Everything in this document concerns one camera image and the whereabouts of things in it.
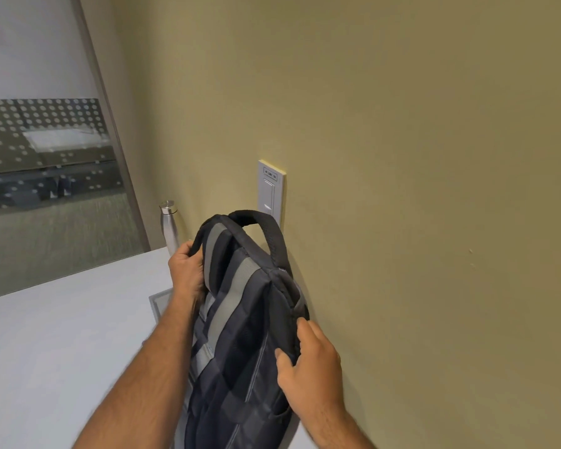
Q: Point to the person's left forearm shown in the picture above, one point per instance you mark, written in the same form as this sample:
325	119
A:
145	374

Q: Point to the glass partition with dotted film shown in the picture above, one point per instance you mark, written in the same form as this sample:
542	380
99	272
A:
46	149

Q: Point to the person's right forearm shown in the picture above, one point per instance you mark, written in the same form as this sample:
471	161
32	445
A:
336	427

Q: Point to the person's left hand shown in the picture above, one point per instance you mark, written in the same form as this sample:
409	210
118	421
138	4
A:
187	274

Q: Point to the stainless steel water bottle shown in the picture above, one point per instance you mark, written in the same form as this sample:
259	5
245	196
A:
169	226

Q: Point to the person's right hand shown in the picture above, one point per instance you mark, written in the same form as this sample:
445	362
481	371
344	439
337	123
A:
315	369

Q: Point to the metal partition frame post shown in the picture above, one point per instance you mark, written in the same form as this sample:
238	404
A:
117	126

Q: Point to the white wall switch plate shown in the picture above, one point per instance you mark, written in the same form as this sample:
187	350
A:
271	194

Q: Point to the dark grey backpack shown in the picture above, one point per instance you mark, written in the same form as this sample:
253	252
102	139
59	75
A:
243	331

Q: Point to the person's left thumb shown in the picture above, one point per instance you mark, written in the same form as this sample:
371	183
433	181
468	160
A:
185	250

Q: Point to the person's right thumb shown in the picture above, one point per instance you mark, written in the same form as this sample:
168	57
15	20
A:
285	364

